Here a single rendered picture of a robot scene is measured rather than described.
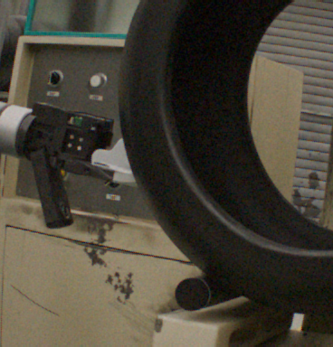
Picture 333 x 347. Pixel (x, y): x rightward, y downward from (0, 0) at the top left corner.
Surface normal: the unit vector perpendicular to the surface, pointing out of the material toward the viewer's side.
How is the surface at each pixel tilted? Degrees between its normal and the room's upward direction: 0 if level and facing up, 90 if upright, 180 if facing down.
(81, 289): 90
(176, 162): 96
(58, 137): 90
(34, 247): 90
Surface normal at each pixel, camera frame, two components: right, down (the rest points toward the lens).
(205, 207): -0.51, 0.13
